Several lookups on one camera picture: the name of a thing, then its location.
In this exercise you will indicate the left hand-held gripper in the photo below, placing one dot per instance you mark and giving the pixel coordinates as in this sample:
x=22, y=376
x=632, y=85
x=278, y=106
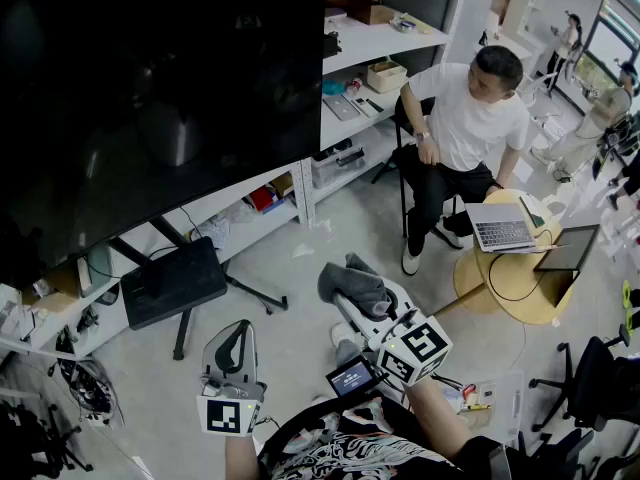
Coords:
x=230, y=415

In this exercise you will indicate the round wooden table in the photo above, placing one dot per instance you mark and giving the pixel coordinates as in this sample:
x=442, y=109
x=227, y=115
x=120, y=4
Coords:
x=515, y=288

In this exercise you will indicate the white metal shelf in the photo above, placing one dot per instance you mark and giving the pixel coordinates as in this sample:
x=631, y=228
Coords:
x=370, y=43

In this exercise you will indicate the grey and purple cloth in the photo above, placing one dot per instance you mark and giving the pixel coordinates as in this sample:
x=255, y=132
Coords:
x=355, y=280

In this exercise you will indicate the brown wooden box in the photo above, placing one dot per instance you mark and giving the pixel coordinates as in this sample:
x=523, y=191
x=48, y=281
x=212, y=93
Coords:
x=370, y=12

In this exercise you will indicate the person's left forearm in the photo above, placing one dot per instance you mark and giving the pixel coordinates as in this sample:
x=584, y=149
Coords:
x=242, y=460

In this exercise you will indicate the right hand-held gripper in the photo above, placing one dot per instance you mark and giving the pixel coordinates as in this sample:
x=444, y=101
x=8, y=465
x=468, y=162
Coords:
x=415, y=350

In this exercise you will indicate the grey closed laptop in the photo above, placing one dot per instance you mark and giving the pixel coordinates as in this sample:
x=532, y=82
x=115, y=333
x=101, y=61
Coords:
x=341, y=108

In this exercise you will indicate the plastic bottle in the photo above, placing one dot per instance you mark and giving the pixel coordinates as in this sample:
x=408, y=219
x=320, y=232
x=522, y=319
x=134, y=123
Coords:
x=354, y=86

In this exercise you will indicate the green notebook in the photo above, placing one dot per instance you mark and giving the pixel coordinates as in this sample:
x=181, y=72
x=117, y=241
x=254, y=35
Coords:
x=531, y=210

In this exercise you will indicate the clear plastic box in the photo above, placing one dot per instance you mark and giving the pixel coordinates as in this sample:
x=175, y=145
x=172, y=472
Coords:
x=495, y=403

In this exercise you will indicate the green tinted panel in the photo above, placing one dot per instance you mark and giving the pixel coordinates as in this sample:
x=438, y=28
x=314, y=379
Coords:
x=97, y=270

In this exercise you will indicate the black tablet with stand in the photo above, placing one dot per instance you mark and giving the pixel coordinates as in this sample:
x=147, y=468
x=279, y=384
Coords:
x=565, y=248

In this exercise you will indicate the tape roll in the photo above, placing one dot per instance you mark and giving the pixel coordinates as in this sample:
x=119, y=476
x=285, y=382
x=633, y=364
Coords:
x=407, y=25

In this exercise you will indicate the clear lidded storage bin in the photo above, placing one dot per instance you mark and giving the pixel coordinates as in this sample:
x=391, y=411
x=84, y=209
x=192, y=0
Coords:
x=337, y=168

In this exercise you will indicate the cardboard box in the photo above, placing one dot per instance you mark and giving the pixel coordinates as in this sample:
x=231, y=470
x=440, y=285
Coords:
x=55, y=293

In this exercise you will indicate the small black chest monitor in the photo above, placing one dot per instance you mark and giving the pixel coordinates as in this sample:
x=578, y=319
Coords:
x=350, y=378

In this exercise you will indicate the silver laptop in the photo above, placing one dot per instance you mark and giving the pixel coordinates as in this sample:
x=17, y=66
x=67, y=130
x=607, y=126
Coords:
x=500, y=228

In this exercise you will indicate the small blue plastic bag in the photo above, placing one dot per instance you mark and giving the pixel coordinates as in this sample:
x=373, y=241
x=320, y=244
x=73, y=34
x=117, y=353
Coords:
x=334, y=88

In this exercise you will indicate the beige storage box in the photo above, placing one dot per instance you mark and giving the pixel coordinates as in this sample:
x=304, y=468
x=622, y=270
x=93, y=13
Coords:
x=387, y=78

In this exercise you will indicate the person's right forearm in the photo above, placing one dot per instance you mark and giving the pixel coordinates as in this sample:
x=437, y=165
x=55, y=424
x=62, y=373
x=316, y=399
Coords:
x=435, y=418

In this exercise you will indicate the metal folding chair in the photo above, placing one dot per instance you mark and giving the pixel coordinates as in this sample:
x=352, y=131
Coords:
x=402, y=203

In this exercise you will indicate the black office chair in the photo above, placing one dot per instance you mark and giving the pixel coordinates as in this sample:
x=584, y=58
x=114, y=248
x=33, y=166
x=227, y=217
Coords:
x=595, y=378
x=30, y=433

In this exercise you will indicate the person's grey trouser leg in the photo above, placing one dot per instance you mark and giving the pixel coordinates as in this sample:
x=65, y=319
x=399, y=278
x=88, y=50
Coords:
x=347, y=353

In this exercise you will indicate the person's black patterned shirt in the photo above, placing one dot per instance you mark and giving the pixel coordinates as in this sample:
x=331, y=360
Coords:
x=350, y=443

